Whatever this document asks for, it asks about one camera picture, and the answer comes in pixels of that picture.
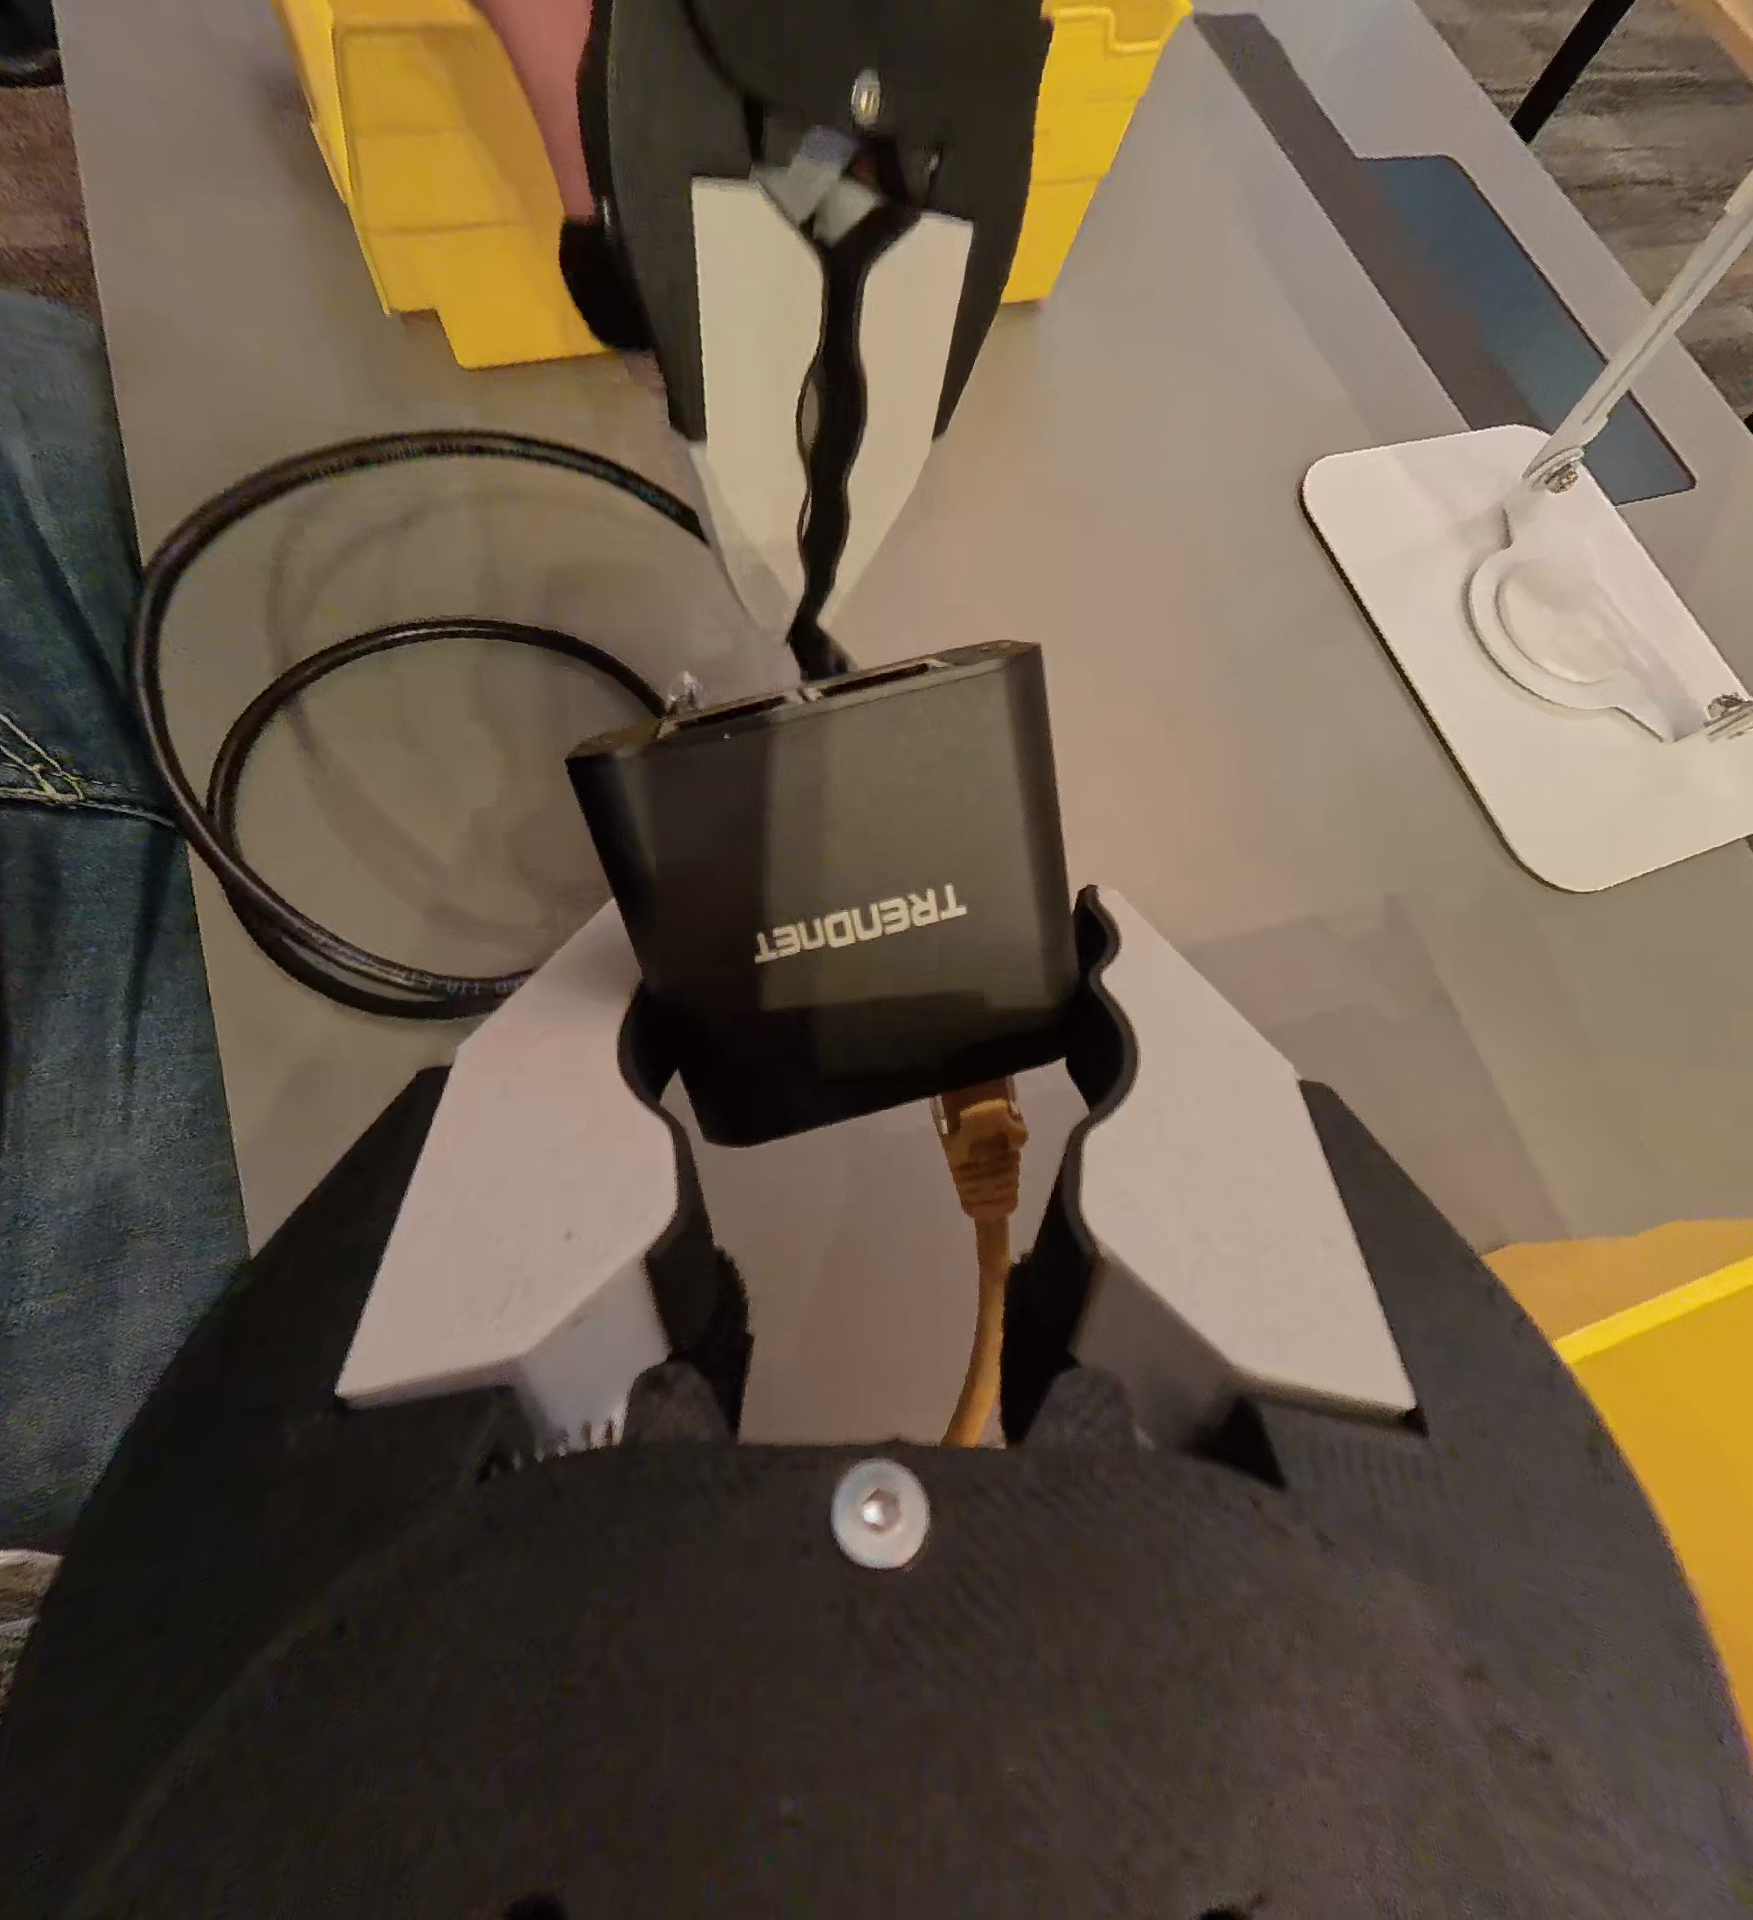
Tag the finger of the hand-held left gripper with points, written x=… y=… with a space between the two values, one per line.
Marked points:
x=915 y=346
x=749 y=346

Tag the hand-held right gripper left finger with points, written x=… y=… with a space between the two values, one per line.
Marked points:
x=517 y=1201

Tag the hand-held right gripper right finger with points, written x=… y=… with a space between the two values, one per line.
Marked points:
x=1222 y=1230

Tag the yellow plastic bin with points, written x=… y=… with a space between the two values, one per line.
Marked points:
x=1102 y=149
x=426 y=180
x=1701 y=1424

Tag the black network switch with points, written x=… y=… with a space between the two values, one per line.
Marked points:
x=816 y=809

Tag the person's left hand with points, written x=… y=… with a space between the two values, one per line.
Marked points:
x=539 y=89

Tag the person's blue jeans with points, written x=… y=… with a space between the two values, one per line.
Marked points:
x=51 y=899

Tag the black metal desk frame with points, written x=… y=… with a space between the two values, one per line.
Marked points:
x=1567 y=66

